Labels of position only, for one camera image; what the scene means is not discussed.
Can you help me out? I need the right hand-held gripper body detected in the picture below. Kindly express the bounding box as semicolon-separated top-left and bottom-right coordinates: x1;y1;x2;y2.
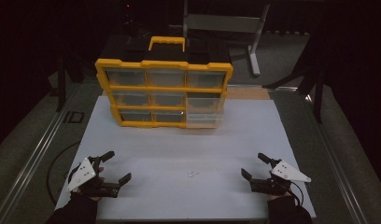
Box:
249;159;312;197

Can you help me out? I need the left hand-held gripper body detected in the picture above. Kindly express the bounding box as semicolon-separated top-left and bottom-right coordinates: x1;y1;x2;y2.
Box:
66;155;121;199

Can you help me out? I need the clear drawer pulled out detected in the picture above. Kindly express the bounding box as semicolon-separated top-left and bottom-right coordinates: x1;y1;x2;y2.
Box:
186;96;227;115
185;112;225;130

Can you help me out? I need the yellow and black organizer cabinet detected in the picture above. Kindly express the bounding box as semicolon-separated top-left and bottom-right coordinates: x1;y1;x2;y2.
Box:
94;35;234;130

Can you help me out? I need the person's left hand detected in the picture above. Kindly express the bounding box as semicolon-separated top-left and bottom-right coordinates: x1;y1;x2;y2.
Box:
70;165;106;202

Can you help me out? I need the person's right hand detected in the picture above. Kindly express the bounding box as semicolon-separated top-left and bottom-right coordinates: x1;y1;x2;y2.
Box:
267;189;293;202

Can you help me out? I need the brown wooden board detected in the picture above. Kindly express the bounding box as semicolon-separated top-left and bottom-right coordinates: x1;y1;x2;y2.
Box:
102;86;272;101

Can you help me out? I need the dark metal stand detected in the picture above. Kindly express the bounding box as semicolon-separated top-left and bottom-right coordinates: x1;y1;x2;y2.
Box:
55;55;86;113
262;29;325;125

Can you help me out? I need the set of clear plastic drawers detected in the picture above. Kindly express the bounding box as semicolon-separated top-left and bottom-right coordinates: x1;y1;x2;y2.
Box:
105;67;228;123

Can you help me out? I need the dark device with red light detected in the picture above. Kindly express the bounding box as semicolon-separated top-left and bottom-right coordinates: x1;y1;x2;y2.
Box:
118;0;144;35

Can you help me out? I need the grey metal stand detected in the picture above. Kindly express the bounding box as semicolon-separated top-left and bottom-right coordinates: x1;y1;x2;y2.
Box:
168;0;272;77

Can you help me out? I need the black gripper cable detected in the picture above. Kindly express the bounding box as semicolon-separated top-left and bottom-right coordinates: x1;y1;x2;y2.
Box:
288;181;305;207

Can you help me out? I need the black floor cable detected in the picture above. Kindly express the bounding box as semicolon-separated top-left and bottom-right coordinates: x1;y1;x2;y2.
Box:
46;141;82;209

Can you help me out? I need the aluminium floor rail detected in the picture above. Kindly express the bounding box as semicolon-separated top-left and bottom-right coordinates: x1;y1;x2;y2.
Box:
302;92;369;224
0;83;84;224

